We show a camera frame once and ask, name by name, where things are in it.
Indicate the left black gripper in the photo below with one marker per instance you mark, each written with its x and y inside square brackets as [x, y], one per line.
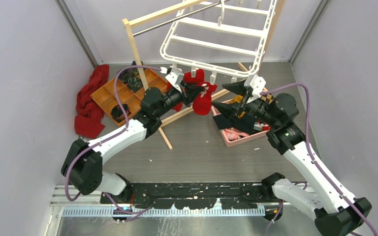
[189, 92]

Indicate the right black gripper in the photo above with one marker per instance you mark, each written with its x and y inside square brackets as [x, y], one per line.
[239, 88]

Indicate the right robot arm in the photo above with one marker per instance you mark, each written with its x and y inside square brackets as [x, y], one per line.
[334, 209]

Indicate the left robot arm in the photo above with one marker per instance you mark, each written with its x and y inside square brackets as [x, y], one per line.
[83, 166]

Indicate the white plastic clip hanger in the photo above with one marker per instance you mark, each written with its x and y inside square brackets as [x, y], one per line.
[229, 37]

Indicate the mustard yellow sock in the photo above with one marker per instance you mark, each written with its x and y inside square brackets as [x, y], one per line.
[237, 99]

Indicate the argyle brown sock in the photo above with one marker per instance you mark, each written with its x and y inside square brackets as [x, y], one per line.
[268, 98]

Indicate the pink sock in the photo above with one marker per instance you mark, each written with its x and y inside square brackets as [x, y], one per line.
[233, 134]

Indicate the pink plastic basket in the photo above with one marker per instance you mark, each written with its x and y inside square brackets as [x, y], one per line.
[228, 143]

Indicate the rolled dark green sock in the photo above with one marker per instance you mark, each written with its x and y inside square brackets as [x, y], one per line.
[134, 84]

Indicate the wooden compartment tray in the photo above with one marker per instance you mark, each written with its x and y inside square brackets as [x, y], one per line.
[105, 98]

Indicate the rolled black orange sock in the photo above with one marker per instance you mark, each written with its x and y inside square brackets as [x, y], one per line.
[118, 115]

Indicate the red cloth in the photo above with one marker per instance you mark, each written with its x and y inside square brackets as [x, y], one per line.
[87, 122]

